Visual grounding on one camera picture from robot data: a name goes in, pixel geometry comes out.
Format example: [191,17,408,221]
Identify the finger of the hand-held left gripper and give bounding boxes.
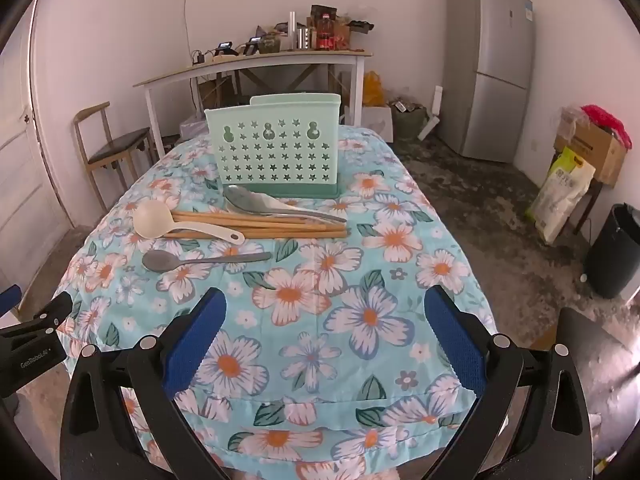
[0,285,24,319]
[0,291,74,342]

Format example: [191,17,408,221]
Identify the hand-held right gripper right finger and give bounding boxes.
[422,285,593,480]

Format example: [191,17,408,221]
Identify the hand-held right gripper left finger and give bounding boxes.
[60,287,231,480]

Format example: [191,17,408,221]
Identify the grey spoon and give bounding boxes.
[142,249,273,274]

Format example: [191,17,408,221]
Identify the cream plastic ladle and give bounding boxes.
[132,200,246,246]

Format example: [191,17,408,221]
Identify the bundle of wooden chopsticks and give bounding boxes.
[162,210,350,241]

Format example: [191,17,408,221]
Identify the shiny metal spoon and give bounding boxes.
[222,185,348,224]

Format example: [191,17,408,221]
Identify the mint green utensil holder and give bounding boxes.
[204,94,344,197]

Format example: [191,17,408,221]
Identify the white door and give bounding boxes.
[0,0,72,281]

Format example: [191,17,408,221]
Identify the floral blue tablecloth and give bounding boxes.
[52,125,501,480]

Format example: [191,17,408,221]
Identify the wooden chair with dark seat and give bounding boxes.
[74,101,156,211]

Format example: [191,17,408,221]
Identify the white and yellow rice bag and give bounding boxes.
[525,146,597,244]

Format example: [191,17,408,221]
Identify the black trash bin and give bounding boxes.
[584,203,640,300]

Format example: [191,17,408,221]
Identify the clear plastic bag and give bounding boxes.
[180,115,209,142]

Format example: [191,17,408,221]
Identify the grey-green sack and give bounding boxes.
[390,101,429,141]

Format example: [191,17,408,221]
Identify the white board strip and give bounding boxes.
[417,85,444,141]

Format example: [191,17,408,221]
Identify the white box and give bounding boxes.
[361,105,395,143]

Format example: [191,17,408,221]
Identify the brown cardboard box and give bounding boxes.
[554,107,628,186]

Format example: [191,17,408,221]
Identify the small cardboard box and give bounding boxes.
[197,77,236,111]

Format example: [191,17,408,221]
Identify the orange plastic bag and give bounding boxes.
[362,71,385,107]

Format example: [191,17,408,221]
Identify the red cloth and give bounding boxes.
[580,104,633,149]

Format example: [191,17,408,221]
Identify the grey refrigerator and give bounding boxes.
[439,0,537,164]

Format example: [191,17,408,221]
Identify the white table with wooden top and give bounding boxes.
[132,50,375,158]

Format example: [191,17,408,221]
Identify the red soda bottle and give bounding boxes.
[316,15,337,51]

